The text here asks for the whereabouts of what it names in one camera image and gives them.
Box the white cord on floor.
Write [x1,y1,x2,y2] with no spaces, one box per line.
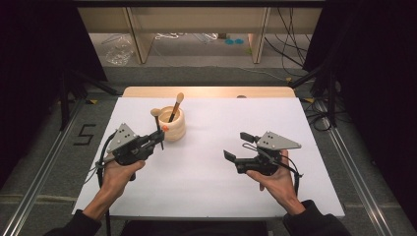
[153,31,187,41]

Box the black curtain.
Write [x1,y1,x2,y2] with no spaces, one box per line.
[0,0,108,190]
[303,0,417,227]

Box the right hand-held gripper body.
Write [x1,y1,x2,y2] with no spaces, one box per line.
[233,130,303,177]

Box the black power cable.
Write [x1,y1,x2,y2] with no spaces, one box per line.
[264,35,309,79]
[276,7,311,63]

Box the right hand-held gripper cable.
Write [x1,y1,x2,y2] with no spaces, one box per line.
[242,143,305,199]

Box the person's right hand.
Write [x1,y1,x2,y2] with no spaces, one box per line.
[245,148,300,211]

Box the white table mat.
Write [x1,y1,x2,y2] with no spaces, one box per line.
[72,96,346,219]

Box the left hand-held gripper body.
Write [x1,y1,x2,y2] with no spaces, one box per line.
[105,122,157,167]

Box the clear plastic bag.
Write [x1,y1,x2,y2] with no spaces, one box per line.
[104,34,136,67]

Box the thin makeup brush round head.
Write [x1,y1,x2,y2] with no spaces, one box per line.
[149,107,165,151]

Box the aluminium rail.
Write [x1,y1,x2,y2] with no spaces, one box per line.
[314,99,395,236]
[0,97,85,236]

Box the left hand-held gripper cable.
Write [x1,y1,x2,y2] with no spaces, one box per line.
[84,130,119,185]

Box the person's left hand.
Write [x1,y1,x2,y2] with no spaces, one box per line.
[98,158,148,199]

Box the hand-held gripper cable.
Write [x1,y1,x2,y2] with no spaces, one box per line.
[84,130,119,185]
[242,143,305,199]

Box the cream ringed brush holder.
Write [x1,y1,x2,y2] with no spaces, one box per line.
[156,105,187,144]

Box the wooden spoon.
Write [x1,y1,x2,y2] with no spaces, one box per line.
[167,91,186,124]

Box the beige desk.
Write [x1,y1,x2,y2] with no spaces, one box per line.
[78,6,324,65]

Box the black metal stand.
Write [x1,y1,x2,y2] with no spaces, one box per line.
[58,68,120,132]
[288,61,339,129]

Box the black floor cable bundle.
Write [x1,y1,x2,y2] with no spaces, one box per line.
[300,97,332,133]

